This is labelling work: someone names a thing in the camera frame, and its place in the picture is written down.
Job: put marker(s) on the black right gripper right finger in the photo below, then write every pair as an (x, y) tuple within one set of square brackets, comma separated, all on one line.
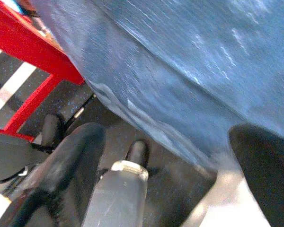
[(262, 177)]

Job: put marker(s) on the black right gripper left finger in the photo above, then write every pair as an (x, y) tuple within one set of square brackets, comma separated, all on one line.
[(68, 165)]

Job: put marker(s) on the black round bucket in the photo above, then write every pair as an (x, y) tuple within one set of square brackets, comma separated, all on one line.
[(11, 153)]

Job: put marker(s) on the blue denim washer cover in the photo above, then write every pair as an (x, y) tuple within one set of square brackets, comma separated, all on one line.
[(180, 71)]

